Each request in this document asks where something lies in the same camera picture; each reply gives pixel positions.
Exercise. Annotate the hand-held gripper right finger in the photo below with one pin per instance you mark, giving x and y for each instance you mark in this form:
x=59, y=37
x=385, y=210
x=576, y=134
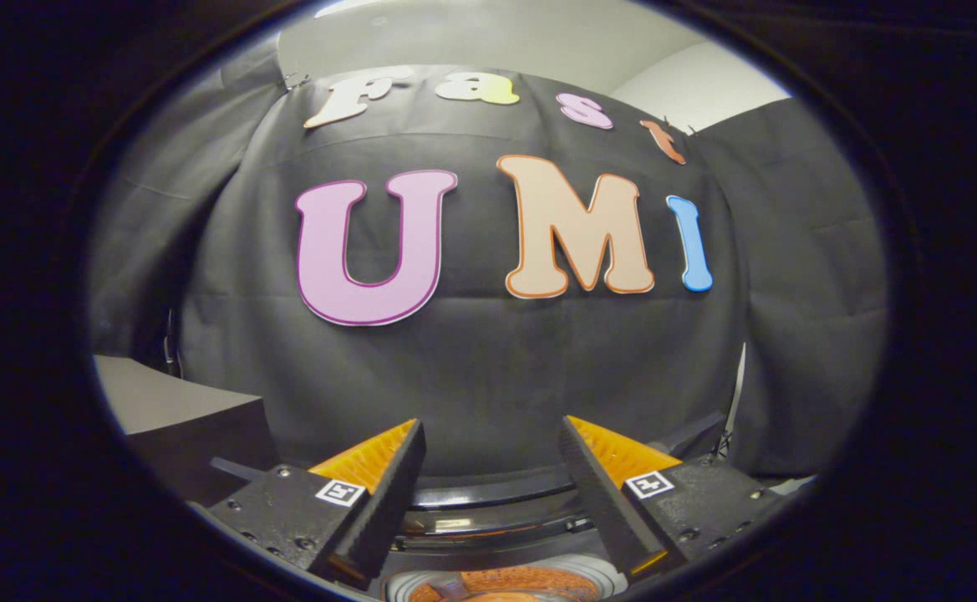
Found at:
x=601, y=502

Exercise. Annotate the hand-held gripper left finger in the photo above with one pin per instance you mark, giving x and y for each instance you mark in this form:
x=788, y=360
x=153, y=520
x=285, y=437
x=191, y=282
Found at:
x=388, y=502

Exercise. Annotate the orange cloth garment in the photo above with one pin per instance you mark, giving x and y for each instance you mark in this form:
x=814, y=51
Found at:
x=505, y=583

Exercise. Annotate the black backdrop cloth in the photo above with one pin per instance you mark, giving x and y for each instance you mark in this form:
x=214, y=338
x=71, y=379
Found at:
x=488, y=376

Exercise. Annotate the white cabinet with dark frame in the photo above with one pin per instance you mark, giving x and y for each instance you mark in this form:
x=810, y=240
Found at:
x=170, y=410

